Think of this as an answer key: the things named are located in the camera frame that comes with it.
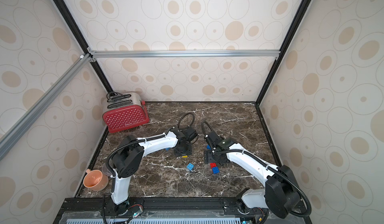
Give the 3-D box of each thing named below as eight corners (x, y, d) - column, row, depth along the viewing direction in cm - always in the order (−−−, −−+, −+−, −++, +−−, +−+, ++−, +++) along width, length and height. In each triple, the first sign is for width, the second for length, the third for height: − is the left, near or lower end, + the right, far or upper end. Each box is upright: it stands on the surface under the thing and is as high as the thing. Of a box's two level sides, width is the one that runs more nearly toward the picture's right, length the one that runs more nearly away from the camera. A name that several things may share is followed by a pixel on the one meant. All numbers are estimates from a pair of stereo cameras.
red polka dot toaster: (111, 133, 104) (98, 116, 89) (116, 106, 120) (106, 88, 106) (148, 128, 107) (140, 110, 92) (148, 102, 123) (142, 84, 109)
